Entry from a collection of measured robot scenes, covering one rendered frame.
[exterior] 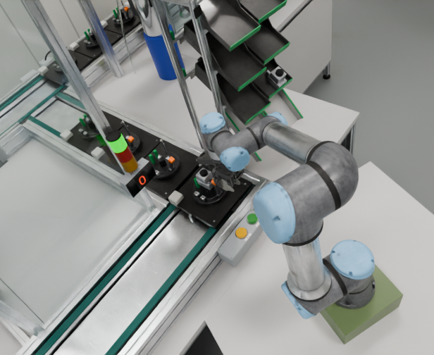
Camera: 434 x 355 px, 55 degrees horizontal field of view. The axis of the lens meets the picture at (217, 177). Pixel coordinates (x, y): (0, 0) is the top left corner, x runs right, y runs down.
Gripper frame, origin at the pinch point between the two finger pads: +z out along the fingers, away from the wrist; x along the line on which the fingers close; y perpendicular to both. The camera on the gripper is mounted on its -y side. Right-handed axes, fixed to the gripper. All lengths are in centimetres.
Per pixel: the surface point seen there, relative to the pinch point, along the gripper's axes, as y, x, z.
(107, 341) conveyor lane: -6, -65, 16
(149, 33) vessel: -89, 53, -8
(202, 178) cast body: -9.7, -2.1, -1.0
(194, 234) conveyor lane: -6.6, -16.8, 15.8
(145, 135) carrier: -58, 10, 10
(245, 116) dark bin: -5.8, 23.0, -12.6
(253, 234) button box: 14.2, -6.2, 12.1
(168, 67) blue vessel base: -85, 55, 13
